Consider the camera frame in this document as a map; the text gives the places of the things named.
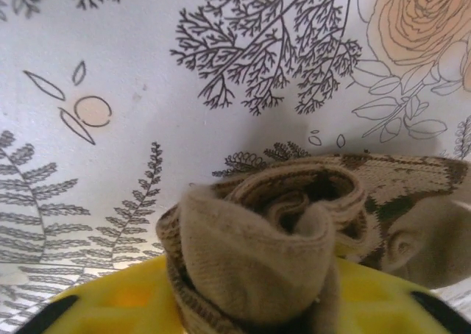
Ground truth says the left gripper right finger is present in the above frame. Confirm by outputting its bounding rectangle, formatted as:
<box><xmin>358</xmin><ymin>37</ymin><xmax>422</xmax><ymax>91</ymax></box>
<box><xmin>330</xmin><ymin>256</ymin><xmax>471</xmax><ymax>334</ymax></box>

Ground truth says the floral table cover sheet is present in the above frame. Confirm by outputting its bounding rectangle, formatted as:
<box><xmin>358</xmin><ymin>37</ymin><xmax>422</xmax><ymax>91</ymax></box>
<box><xmin>0</xmin><ymin>0</ymin><xmax>471</xmax><ymax>334</ymax></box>

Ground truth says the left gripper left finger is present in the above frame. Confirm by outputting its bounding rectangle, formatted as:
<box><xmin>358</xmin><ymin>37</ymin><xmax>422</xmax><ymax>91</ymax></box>
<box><xmin>16</xmin><ymin>255</ymin><xmax>181</xmax><ymax>334</ymax></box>

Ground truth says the brown argyle sock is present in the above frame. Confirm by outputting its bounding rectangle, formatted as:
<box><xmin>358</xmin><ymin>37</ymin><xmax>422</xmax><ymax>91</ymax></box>
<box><xmin>155</xmin><ymin>152</ymin><xmax>471</xmax><ymax>334</ymax></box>

